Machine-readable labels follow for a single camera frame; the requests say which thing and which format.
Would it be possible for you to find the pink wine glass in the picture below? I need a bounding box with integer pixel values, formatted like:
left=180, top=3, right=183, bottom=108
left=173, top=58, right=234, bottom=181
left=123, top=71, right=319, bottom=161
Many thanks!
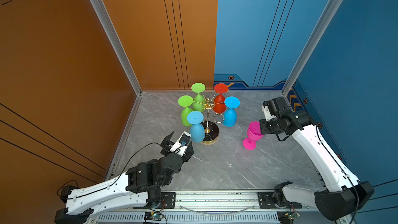
left=243, top=121, right=263, bottom=150

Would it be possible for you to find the blue wine glass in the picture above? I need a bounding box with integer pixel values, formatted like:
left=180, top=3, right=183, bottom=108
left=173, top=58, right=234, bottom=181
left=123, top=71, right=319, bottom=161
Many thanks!
left=187, top=111, right=205, bottom=143
left=223, top=96, right=240, bottom=127

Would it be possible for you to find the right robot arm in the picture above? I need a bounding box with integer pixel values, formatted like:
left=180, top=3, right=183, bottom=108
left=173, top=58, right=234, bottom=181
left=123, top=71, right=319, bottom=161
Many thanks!
left=260, top=97, right=375, bottom=221

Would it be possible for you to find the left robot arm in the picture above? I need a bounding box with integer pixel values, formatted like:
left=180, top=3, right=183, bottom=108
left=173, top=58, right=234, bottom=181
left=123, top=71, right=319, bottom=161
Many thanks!
left=55, top=132, right=194, bottom=224

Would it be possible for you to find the blue wine glass front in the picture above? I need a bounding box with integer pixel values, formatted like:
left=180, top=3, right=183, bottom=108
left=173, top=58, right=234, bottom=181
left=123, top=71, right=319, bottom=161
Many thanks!
left=187, top=111, right=205, bottom=143

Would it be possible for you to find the gold wine glass rack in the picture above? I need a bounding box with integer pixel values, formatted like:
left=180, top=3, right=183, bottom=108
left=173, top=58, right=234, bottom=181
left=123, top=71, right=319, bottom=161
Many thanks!
left=193, top=95, right=224, bottom=145

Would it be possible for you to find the green wine glass back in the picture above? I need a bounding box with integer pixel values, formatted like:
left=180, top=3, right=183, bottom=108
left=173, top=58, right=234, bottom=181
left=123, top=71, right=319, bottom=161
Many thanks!
left=191, top=83, right=206, bottom=112

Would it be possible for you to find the green wine glass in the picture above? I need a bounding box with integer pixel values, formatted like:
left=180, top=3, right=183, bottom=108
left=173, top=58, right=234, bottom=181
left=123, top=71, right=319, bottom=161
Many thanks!
left=178, top=95, right=193, bottom=127
left=191, top=83, right=206, bottom=112

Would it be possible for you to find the green wine glass left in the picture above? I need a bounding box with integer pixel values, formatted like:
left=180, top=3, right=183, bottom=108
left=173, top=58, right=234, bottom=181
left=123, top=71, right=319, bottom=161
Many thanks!
left=178, top=95, right=193, bottom=127

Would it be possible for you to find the red wine glass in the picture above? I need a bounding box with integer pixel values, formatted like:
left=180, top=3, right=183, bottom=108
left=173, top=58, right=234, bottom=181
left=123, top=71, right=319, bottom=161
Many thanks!
left=213, top=84, right=229, bottom=114

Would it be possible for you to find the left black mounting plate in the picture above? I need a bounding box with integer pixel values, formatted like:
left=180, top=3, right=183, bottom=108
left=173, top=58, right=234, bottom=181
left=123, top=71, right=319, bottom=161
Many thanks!
left=149, top=191, right=176, bottom=209

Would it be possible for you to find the black mounting plate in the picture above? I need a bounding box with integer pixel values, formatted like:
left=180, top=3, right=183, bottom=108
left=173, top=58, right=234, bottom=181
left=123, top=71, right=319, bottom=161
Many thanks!
left=257, top=191, right=303, bottom=209
left=149, top=191, right=176, bottom=209

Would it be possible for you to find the left green circuit board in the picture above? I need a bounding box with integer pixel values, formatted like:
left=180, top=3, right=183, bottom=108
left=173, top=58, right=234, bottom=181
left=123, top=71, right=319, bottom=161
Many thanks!
left=143, top=212, right=164, bottom=224

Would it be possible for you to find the green circuit board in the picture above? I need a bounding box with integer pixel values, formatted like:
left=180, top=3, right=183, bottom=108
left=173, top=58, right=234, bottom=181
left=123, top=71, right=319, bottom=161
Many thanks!
left=143, top=212, right=164, bottom=224
left=277, top=212, right=301, bottom=224

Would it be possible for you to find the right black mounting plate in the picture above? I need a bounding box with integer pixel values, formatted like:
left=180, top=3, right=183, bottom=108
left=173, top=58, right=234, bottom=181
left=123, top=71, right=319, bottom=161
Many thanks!
left=257, top=191, right=303, bottom=209

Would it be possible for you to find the right green circuit board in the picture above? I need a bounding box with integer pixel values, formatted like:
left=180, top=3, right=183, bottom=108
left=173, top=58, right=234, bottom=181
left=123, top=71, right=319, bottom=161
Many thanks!
left=277, top=212, right=301, bottom=224

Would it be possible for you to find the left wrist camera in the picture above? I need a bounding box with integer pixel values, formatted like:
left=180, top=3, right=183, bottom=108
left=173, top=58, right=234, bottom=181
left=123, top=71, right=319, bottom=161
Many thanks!
left=172, top=132, right=191, bottom=148

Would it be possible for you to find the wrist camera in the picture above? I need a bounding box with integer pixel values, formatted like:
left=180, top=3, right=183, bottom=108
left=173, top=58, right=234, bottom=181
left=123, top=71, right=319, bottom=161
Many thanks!
left=262, top=101, right=275, bottom=121
left=172, top=132, right=191, bottom=148

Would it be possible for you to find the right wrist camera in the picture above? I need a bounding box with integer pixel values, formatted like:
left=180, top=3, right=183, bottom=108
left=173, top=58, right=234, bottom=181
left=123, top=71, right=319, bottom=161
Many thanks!
left=262, top=101, right=275, bottom=121

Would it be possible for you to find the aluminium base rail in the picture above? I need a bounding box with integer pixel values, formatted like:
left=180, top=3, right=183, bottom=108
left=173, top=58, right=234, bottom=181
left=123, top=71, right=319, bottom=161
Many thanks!
left=81, top=189, right=357, bottom=224

